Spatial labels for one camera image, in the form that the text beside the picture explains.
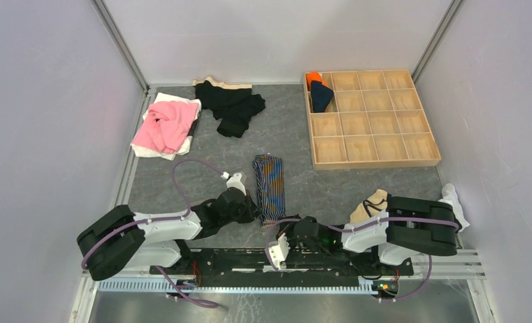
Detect navy striped boxer underwear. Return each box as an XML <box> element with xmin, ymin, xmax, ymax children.
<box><xmin>252</xmin><ymin>154</ymin><xmax>286</xmax><ymax>227</ymax></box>

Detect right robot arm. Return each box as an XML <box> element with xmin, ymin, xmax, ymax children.
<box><xmin>277</xmin><ymin>193</ymin><xmax>466</xmax><ymax>275</ymax></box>

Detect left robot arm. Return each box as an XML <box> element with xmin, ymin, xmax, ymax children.
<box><xmin>76</xmin><ymin>188</ymin><xmax>260</xmax><ymax>281</ymax></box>

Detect black underwear pile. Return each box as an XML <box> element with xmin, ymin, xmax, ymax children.
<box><xmin>193</xmin><ymin>76</ymin><xmax>266</xmax><ymax>138</ymax></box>

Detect beige garment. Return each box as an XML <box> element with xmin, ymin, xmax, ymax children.
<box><xmin>349</xmin><ymin>189</ymin><xmax>389</xmax><ymax>224</ymax></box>

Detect pink garment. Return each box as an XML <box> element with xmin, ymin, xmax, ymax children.
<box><xmin>131</xmin><ymin>101</ymin><xmax>199</xmax><ymax>153</ymax></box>

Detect wooden compartment tray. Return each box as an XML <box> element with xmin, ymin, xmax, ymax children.
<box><xmin>303</xmin><ymin>69</ymin><xmax>441</xmax><ymax>170</ymax></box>

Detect navy rolled garment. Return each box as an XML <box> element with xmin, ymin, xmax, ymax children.
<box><xmin>310</xmin><ymin>81</ymin><xmax>334</xmax><ymax>113</ymax></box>

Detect white black garment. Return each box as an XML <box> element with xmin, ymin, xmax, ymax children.
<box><xmin>439</xmin><ymin>183</ymin><xmax>470</xmax><ymax>233</ymax></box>

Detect orange rolled garment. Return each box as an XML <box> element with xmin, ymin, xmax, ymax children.
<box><xmin>305</xmin><ymin>72</ymin><xmax>327</xmax><ymax>90</ymax></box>

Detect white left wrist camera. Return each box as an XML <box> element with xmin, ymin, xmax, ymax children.
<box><xmin>221</xmin><ymin>172</ymin><xmax>247</xmax><ymax>195</ymax></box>

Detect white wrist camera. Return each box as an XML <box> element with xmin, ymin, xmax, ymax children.
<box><xmin>221</xmin><ymin>172</ymin><xmax>247</xmax><ymax>195</ymax></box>
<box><xmin>267</xmin><ymin>234</ymin><xmax>291</xmax><ymax>271</ymax></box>

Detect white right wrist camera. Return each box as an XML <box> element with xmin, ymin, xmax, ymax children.
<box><xmin>267</xmin><ymin>234</ymin><xmax>291</xmax><ymax>271</ymax></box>

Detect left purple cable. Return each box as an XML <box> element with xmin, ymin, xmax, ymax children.
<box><xmin>80</xmin><ymin>159</ymin><xmax>231</xmax><ymax>310</ymax></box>

